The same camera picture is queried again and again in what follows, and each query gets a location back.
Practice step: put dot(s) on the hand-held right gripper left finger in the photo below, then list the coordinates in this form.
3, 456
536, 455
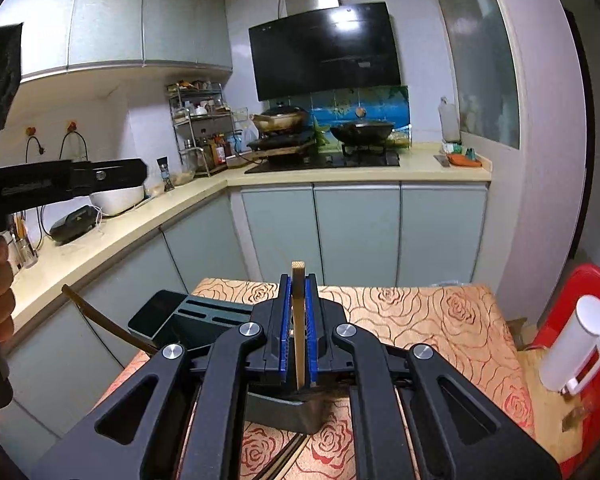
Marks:
285, 330

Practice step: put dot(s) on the white plastic bottle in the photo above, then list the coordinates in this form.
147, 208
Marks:
450, 122

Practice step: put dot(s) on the frosted glass window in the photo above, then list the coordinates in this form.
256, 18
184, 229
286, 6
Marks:
480, 60

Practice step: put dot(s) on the light bamboo chopstick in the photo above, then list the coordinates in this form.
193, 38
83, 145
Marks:
295, 460

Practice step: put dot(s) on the white electric kettle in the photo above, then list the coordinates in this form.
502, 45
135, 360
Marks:
575, 345

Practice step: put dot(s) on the portable cooker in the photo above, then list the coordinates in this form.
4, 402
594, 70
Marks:
280, 146

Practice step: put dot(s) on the golden wok with lid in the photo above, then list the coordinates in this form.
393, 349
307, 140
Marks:
280, 119

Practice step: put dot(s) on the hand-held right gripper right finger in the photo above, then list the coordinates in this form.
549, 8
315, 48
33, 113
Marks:
310, 332

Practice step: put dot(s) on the black countertop appliance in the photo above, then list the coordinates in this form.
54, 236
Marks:
72, 225

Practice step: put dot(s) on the grey upper cabinets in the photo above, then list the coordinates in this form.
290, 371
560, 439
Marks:
110, 15

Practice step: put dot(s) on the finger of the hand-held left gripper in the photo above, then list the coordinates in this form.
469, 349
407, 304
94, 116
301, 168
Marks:
110, 175

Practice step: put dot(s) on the dark curved chopstick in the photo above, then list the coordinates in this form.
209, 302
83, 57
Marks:
100, 317

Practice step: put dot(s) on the white wall socket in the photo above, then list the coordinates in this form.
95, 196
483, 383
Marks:
240, 116

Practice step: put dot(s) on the rose-printed tablecloth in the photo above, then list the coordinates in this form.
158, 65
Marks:
430, 330

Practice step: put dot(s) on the orange wall hook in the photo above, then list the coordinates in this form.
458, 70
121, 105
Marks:
71, 125
30, 130

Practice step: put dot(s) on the black gas hob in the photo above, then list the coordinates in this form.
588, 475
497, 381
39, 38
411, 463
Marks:
325, 162

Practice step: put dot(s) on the white rice cooker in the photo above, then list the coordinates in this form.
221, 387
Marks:
117, 202

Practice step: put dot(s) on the blue ocean wall sticker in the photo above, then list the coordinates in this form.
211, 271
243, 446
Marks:
330, 110

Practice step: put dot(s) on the black wok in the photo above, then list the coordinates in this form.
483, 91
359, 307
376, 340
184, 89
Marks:
362, 132

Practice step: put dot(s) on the pepper grinder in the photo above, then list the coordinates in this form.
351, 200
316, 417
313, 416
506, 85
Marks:
166, 175

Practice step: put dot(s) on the metal spice rack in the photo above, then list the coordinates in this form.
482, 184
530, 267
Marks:
200, 120

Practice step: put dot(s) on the metal utensil cup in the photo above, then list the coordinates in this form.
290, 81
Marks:
26, 250

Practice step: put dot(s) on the black glass range hood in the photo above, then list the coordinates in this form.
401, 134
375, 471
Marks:
325, 50

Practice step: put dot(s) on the grey cabinets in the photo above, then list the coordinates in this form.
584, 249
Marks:
110, 15
355, 230

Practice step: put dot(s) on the beige kitchen countertop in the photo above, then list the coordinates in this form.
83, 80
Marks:
130, 230

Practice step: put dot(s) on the red label sauce bottle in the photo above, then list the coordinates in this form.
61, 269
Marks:
221, 152

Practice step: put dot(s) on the orange dish tray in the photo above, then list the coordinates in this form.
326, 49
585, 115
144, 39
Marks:
462, 160

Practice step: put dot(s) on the grey lower cabinets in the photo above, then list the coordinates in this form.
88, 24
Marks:
355, 230

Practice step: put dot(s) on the dark brown chopstick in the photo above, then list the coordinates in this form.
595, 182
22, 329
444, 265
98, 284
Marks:
282, 460

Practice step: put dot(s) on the dark grey utensil holder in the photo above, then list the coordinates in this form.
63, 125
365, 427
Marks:
190, 315

